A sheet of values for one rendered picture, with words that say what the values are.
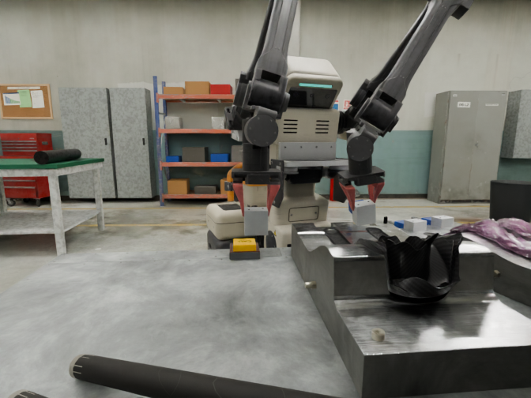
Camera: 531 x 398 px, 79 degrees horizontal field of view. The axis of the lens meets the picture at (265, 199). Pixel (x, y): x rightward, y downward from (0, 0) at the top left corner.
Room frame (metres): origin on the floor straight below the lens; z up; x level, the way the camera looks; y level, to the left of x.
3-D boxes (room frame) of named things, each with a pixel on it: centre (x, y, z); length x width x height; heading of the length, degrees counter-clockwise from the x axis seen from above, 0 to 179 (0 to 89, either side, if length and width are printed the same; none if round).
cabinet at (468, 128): (5.89, -3.60, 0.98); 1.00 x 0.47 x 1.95; 92
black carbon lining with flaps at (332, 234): (0.62, -0.23, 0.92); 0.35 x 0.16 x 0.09; 5
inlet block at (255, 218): (0.73, 0.02, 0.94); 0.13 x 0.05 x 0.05; 5
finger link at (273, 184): (0.69, 0.01, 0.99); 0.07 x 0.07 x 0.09; 5
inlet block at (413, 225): (0.94, -0.41, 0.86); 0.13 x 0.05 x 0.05; 22
